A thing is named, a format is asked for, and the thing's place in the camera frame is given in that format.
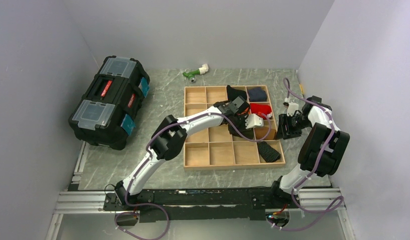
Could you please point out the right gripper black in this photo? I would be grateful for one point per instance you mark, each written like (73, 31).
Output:
(284, 120)

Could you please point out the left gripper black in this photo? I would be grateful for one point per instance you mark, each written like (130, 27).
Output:
(243, 129)

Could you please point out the wooden compartment tray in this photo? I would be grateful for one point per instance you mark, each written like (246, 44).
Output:
(215, 148)

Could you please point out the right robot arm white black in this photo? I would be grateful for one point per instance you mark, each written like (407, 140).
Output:
(321, 153)

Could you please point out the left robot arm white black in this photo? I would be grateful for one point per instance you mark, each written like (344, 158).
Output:
(168, 140)

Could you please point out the brown rolled cloth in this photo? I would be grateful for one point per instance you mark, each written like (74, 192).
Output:
(265, 132)

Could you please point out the red rolled cloth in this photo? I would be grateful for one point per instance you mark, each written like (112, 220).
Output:
(261, 110)

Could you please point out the black ribbed rolled cloth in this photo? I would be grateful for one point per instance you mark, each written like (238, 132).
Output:
(268, 153)

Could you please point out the navy rolled cloth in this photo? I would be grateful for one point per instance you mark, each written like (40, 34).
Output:
(257, 94)

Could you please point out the green white pipe fitting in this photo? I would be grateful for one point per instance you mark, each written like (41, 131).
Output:
(191, 75)

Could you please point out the black plastic toolbox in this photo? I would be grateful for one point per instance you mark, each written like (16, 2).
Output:
(106, 112)

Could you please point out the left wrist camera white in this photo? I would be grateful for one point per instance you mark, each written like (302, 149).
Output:
(254, 121)

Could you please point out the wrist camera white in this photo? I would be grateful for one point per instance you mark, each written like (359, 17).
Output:
(291, 107)
(254, 121)

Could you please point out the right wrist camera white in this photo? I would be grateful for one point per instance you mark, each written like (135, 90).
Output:
(291, 107)

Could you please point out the aluminium frame rail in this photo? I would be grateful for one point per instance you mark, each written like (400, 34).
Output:
(73, 201)

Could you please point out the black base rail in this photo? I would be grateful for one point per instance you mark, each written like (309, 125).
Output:
(153, 205)

